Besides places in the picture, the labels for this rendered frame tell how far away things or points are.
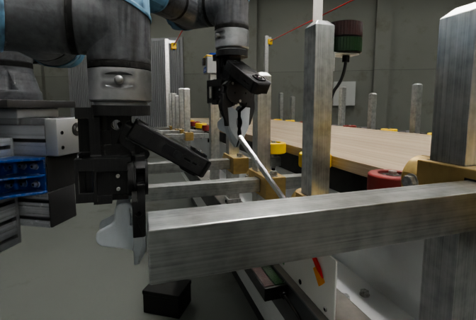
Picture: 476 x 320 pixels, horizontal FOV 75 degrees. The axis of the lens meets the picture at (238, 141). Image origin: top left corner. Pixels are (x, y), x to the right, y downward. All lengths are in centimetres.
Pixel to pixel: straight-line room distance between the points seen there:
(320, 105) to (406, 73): 714
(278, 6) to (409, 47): 294
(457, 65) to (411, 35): 743
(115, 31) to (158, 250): 28
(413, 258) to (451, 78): 44
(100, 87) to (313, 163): 34
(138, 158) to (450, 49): 34
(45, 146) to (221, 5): 53
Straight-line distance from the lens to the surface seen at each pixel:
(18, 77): 97
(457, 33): 35
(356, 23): 56
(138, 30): 40
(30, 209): 94
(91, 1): 41
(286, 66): 731
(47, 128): 86
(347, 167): 76
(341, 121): 231
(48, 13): 40
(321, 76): 53
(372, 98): 207
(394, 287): 77
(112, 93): 39
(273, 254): 19
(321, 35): 54
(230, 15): 69
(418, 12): 791
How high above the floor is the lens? 102
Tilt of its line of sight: 6 degrees down
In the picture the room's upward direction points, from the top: straight up
